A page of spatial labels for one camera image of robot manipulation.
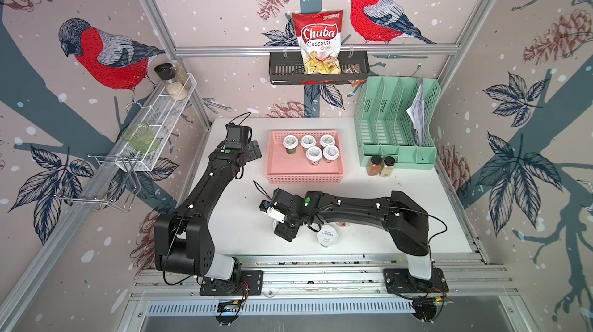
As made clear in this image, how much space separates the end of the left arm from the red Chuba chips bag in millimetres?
366

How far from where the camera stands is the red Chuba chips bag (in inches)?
31.8

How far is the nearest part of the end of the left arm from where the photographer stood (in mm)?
602
